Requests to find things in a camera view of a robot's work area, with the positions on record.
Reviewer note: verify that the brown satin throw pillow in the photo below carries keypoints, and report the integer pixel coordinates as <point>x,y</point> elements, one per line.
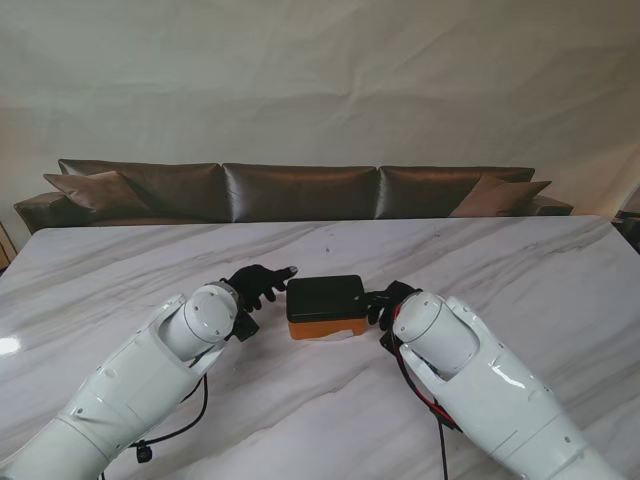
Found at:
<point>500,197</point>
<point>95,192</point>

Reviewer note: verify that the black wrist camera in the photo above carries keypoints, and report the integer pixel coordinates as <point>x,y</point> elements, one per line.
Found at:
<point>389,342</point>
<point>245,326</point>

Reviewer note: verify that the orange plastic tissue box cover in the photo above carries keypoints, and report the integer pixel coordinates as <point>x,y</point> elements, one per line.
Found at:
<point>320,330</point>

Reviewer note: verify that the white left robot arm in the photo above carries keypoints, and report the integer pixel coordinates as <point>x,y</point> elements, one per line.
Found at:
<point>140,370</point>

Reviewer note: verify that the black tissue box base plate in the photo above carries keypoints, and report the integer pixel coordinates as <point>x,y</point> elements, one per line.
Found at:
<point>325,297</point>

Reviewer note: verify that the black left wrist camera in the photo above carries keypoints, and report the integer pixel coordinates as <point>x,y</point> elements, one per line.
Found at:
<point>245,326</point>

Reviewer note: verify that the wooden furniture piece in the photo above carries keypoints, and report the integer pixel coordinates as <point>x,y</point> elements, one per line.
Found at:
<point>4,250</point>

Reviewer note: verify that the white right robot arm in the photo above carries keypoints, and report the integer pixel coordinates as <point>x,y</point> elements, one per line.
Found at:
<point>490,380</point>

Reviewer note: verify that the brown leather sofa back cushion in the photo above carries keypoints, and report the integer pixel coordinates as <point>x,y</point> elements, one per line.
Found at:
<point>185,190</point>
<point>425,192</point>
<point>300,192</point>

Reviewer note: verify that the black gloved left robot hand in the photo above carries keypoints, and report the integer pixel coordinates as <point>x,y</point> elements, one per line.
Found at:
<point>255,282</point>

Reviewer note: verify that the brown leather sofa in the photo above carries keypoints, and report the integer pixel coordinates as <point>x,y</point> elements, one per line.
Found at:
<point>40,210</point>

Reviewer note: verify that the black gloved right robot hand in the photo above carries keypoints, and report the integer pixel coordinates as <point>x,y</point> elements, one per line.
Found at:
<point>387,300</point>

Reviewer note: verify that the dark side furniture piece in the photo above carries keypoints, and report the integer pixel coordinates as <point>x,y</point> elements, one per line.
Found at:
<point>630,225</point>

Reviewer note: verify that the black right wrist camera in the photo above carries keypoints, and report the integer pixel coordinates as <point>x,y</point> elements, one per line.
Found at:
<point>389,342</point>

